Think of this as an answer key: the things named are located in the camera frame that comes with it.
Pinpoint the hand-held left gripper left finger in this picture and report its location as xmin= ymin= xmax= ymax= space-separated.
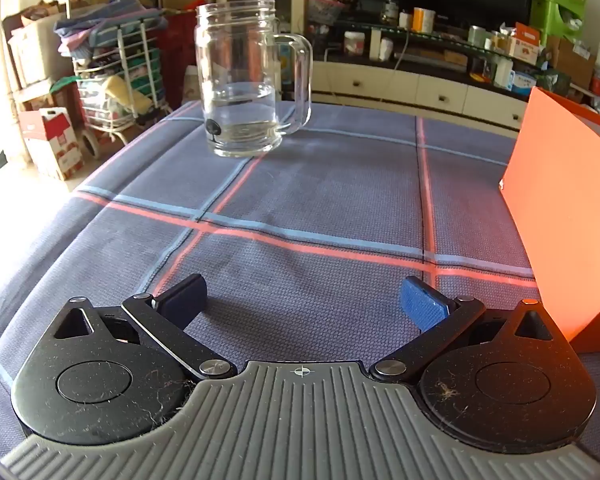
xmin=39 ymin=274 xmax=238 ymax=381

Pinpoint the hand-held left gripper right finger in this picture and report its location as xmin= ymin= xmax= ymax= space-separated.
xmin=370 ymin=276 xmax=573 ymax=383

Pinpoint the orange cardboard box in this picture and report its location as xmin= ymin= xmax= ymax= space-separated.
xmin=500 ymin=86 xmax=600 ymax=356

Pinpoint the blue checked tablecloth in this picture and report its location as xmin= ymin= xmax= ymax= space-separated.
xmin=0 ymin=100 xmax=600 ymax=463

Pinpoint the red and white carton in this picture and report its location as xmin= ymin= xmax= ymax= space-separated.
xmin=17 ymin=107 xmax=87 ymax=182

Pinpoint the white drawer television cabinet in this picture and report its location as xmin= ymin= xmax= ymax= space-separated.
xmin=307 ymin=25 xmax=531 ymax=133

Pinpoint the clear glass jar mug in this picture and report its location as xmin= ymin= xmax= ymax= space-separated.
xmin=194 ymin=1 xmax=314 ymax=158

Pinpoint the blue and white tissue box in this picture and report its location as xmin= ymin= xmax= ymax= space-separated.
xmin=509 ymin=70 xmax=538 ymax=94

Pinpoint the white lidded jar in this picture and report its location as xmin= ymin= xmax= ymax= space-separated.
xmin=343 ymin=31 xmax=366 ymax=57

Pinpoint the orange and white packet box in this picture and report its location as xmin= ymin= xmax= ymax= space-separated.
xmin=509 ymin=22 xmax=542 ymax=66

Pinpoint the orange and white can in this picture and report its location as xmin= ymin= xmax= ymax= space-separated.
xmin=412 ymin=7 xmax=436 ymax=35

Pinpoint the open brown cardboard box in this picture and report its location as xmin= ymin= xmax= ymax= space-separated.
xmin=549 ymin=35 xmax=597 ymax=92

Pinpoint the white glass-door cabinet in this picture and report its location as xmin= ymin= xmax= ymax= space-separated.
xmin=215 ymin=0 xmax=312 ymax=102

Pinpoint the pink plastic basket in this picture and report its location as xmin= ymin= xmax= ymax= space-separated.
xmin=307 ymin=0 xmax=347 ymax=27

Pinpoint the wire shopping trolley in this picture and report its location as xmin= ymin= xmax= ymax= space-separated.
xmin=54 ymin=0 xmax=175 ymax=161

